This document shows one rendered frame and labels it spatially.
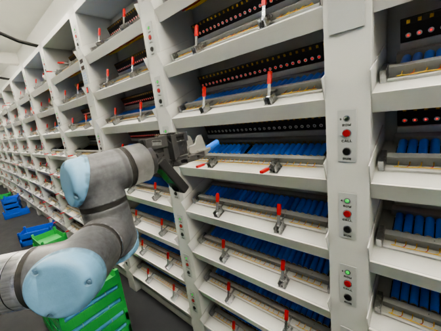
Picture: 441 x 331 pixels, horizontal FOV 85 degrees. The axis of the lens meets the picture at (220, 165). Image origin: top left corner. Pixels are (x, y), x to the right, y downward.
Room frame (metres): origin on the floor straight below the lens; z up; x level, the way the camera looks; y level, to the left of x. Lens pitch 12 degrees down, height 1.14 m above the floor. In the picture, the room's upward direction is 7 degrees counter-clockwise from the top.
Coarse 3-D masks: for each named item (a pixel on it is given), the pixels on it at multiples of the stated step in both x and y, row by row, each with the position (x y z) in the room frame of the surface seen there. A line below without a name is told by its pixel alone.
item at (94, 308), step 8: (120, 288) 1.14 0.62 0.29; (112, 296) 1.11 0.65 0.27; (120, 296) 1.14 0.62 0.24; (96, 304) 1.05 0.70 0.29; (104, 304) 1.07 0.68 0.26; (88, 312) 1.01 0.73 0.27; (96, 312) 1.04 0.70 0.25; (56, 320) 0.96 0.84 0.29; (72, 320) 0.96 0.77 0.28; (80, 320) 0.98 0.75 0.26; (64, 328) 0.93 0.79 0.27; (72, 328) 0.95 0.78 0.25
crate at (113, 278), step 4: (116, 268) 1.16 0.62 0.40; (112, 272) 1.20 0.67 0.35; (116, 272) 1.14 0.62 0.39; (108, 276) 1.21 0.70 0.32; (112, 276) 1.13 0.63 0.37; (116, 276) 1.14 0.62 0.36; (108, 280) 1.11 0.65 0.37; (112, 280) 1.12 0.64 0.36; (116, 280) 1.14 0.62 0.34; (120, 280) 1.15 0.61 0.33; (104, 284) 1.09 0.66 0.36; (108, 284) 1.10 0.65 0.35; (112, 284) 1.12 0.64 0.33; (116, 284) 1.13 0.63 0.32; (104, 288) 1.09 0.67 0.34; (108, 288) 1.10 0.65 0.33; (100, 292) 1.07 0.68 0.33; (96, 296) 1.05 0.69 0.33
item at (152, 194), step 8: (160, 176) 1.36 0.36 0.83; (144, 184) 1.35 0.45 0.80; (152, 184) 1.32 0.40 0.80; (160, 184) 1.29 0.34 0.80; (128, 192) 1.36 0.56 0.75; (136, 192) 1.34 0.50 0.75; (144, 192) 1.30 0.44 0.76; (152, 192) 1.25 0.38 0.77; (160, 192) 1.23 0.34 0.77; (168, 192) 1.19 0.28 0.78; (136, 200) 1.31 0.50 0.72; (144, 200) 1.23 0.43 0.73; (152, 200) 1.19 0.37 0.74; (160, 200) 1.16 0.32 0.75; (168, 200) 1.05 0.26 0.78; (160, 208) 1.16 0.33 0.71; (168, 208) 1.10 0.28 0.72
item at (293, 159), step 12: (204, 156) 0.95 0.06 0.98; (216, 156) 0.91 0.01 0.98; (228, 156) 0.86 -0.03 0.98; (240, 156) 0.83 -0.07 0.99; (252, 156) 0.79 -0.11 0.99; (264, 156) 0.76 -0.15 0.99; (276, 156) 0.74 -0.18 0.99; (288, 156) 0.71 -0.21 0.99; (300, 156) 0.69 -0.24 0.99; (312, 156) 0.67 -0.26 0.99; (324, 156) 0.64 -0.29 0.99
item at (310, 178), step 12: (264, 132) 0.90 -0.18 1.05; (276, 132) 0.86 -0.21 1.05; (288, 132) 0.83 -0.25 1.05; (300, 132) 0.80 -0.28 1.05; (312, 132) 0.77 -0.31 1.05; (324, 132) 0.75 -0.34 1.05; (180, 168) 0.99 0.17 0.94; (192, 168) 0.94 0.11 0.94; (204, 168) 0.90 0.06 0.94; (216, 168) 0.86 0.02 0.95; (228, 168) 0.83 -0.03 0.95; (240, 168) 0.80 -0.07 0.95; (252, 168) 0.77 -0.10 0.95; (288, 168) 0.70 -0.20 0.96; (300, 168) 0.67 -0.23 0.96; (312, 168) 0.65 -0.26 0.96; (324, 168) 0.58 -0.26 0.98; (228, 180) 0.84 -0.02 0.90; (240, 180) 0.80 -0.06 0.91; (252, 180) 0.76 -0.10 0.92; (264, 180) 0.72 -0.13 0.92; (276, 180) 0.69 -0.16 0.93; (288, 180) 0.67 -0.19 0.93; (300, 180) 0.64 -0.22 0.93; (312, 180) 0.62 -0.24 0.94; (324, 180) 0.59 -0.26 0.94
